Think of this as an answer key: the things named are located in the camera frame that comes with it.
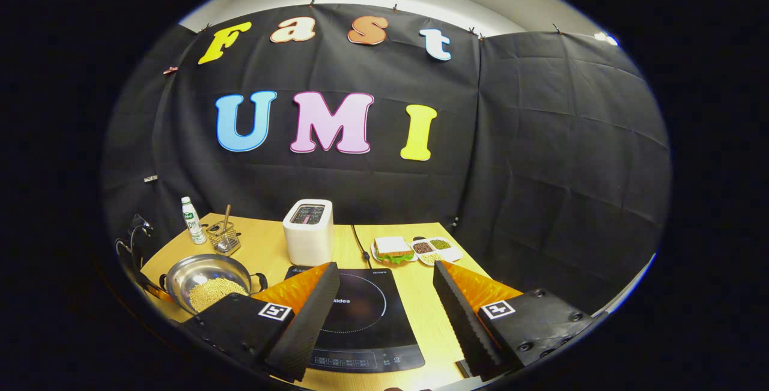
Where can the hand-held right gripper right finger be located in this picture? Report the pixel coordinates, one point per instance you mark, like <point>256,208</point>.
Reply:
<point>462,325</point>

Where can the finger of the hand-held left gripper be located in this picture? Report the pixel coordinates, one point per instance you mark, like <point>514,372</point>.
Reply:
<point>163,295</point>

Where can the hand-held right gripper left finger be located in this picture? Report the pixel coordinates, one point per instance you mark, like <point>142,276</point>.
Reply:
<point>309,325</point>

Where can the pile of yellow soybeans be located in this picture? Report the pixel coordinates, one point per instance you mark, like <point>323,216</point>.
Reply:
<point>213,292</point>

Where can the black induction cooktop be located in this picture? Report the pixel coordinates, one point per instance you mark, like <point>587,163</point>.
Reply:
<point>372,319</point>

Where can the white drink bottle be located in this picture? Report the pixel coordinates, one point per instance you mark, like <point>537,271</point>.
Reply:
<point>193,226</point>

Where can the white divided bean tray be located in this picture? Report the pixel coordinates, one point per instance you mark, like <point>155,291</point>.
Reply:
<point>450,253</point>

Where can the white toaster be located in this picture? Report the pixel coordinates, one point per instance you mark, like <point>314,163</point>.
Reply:
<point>309,244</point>

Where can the white sandwich plate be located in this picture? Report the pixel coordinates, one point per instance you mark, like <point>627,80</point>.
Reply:
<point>372,251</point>

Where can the ceiling light strip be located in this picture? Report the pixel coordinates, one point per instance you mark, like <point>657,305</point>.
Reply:
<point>605,37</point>

